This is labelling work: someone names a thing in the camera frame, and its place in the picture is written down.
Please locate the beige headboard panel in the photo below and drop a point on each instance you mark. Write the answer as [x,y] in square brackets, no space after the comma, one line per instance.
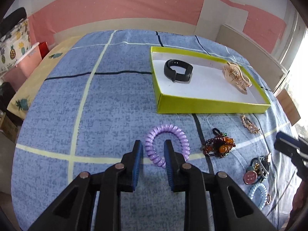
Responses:
[264,63]

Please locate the wooden board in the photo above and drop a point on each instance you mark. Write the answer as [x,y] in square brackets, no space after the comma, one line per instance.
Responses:
[288,107]

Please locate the black bag on top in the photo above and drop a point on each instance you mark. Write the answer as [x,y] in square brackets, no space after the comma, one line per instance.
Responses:
[12,20]

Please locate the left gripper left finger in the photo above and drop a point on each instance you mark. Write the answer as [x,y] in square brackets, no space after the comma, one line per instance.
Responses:
[93,201]

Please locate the cardboard box with bottles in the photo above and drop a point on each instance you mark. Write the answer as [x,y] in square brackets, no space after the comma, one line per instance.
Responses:
[8,128]

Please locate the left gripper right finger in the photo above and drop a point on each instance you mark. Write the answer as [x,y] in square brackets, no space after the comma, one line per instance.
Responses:
[231,207]

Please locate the black fitness band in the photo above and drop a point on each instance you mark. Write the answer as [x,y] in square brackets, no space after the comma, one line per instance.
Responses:
[178,70]

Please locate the amber bead bracelet cluster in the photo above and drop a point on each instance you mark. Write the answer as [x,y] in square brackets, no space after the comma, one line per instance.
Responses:
[218,146]

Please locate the black suitcase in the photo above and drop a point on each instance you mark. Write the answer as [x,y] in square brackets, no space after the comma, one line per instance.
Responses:
[7,92]

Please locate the pineapple print storage bag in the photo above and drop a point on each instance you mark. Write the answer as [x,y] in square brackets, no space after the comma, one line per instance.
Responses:
[14,45]

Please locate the yellow-green cardboard box tray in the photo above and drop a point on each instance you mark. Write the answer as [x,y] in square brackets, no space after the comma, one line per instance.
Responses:
[207,91]

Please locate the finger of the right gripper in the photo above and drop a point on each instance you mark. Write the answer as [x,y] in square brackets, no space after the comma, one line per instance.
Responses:
[286,138]
[289,149]

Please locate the beige hair claw clip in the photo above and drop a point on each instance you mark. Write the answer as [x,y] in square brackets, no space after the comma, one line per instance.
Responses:
[234,76]

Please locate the round red H badge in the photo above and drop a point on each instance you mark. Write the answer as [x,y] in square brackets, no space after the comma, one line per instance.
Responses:
[250,177]

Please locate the red paper bag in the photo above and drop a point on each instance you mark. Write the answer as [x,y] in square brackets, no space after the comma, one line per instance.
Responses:
[44,50]

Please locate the blue checked bed sheet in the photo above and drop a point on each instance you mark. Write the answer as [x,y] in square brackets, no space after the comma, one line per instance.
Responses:
[99,99]

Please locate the pink plastic storage box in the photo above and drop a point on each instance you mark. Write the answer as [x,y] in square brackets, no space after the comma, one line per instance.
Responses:
[23,68]

